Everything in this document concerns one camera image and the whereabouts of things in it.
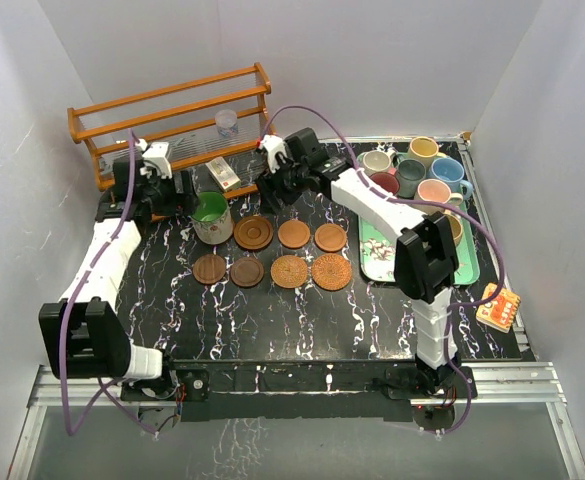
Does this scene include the yellow mug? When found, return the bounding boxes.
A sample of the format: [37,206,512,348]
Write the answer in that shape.
[407,136,445,168]

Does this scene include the white green small box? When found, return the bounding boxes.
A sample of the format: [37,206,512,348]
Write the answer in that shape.
[206,156,241,193]

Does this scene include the green floral tray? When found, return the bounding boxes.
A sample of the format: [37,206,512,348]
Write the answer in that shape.
[355,147,482,286]

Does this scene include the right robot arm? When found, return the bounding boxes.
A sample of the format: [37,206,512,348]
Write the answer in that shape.
[256,128,459,397]

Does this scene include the light wood coaster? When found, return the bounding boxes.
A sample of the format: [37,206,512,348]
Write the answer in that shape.
[314,223,347,253]
[278,219,311,249]

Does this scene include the brown stoneware mug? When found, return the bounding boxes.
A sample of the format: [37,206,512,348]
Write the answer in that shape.
[444,210,464,247]

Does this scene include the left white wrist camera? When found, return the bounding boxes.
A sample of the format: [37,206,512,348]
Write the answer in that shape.
[137,139,173,180]

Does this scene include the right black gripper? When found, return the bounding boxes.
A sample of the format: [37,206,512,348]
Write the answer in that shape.
[254,156,308,216]

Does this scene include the pink halloween mug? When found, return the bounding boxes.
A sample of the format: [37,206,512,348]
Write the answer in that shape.
[370,172,400,196]

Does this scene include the colourful card box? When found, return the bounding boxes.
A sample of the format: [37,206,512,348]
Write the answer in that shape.
[476,288,521,333]

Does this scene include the green inside mug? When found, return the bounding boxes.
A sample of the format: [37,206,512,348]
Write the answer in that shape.
[191,192,234,245]

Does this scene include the woven rattan coaster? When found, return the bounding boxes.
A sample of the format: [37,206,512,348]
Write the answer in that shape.
[311,253,352,291]
[270,255,308,289]

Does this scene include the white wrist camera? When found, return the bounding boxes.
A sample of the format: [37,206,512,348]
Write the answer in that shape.
[137,139,173,180]
[256,134,286,174]

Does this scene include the orange wooden shelf rack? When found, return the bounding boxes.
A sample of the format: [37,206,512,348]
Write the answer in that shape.
[67,62,272,191]

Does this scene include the grey mug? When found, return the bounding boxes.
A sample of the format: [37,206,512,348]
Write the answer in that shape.
[395,159,427,199]

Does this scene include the pale pink mug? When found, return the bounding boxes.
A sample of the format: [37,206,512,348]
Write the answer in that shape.
[414,179,464,207]

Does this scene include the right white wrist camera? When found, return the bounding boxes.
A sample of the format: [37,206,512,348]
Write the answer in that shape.
[256,134,286,174]

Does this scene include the clear plastic cup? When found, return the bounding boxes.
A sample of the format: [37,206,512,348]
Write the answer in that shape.
[214,109,238,138]

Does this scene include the white cream mug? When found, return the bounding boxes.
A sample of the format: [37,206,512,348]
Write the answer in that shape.
[359,150,396,177]

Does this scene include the dark walnut coaster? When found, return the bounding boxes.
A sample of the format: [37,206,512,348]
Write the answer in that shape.
[192,254,227,285]
[230,257,264,288]

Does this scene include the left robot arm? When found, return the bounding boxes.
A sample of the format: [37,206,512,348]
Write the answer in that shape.
[38,160,199,399]

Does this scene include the brown ringed wooden saucer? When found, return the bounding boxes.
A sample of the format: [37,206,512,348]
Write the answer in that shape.
[233,215,273,251]

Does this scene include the blue mug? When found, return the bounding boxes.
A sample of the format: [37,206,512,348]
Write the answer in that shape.
[427,157,474,200]

